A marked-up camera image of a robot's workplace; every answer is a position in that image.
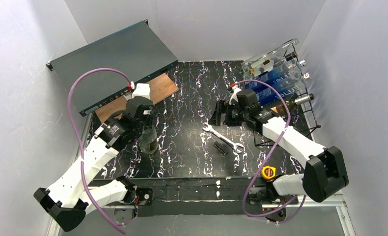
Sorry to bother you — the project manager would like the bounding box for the blue square bottle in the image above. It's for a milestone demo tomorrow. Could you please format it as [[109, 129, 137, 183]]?
[[252, 73, 305, 106], [248, 59, 302, 83]]

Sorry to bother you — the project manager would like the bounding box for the dark green wine bottle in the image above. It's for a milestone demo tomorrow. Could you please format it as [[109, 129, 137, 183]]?
[[271, 93, 315, 116]]

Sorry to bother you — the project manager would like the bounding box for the clear square labelled bottle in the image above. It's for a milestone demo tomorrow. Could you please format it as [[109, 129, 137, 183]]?
[[242, 52, 301, 80]]

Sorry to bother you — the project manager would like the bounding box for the clear round glass bottle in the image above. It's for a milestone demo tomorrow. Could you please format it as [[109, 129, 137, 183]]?
[[242, 38, 299, 77]]

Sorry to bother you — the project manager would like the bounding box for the black wire wine rack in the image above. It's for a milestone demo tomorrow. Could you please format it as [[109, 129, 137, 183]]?
[[244, 49, 320, 136]]

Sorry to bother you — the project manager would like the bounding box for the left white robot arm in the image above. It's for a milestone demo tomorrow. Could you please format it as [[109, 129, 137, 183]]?
[[33, 96, 153, 232]]

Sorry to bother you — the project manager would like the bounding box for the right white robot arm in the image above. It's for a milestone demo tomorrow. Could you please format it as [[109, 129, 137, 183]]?
[[203, 88, 349, 203]]

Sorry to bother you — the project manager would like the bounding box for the silver combination wrench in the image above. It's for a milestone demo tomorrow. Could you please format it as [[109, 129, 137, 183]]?
[[202, 122, 245, 153]]

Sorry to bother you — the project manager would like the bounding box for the brown wooden board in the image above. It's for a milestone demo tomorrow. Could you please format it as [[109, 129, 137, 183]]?
[[95, 74, 179, 122]]

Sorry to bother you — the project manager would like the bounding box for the grey metal electronics box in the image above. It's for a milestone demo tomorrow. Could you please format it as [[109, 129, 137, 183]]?
[[46, 20, 178, 117]]

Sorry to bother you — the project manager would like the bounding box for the yellow tape measure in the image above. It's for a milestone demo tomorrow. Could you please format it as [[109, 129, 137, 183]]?
[[261, 166, 277, 180]]

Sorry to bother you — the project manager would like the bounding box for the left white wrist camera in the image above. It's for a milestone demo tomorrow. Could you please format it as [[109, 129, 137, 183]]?
[[125, 82, 150, 100]]

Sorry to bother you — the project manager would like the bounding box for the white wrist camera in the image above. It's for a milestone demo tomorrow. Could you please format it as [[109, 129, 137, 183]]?
[[125, 82, 150, 100], [228, 83, 242, 105]]

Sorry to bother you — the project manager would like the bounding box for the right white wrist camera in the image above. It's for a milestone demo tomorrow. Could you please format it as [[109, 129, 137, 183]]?
[[228, 83, 242, 105]]

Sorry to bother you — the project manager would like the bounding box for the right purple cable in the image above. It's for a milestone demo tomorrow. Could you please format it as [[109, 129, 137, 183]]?
[[234, 79, 307, 224]]

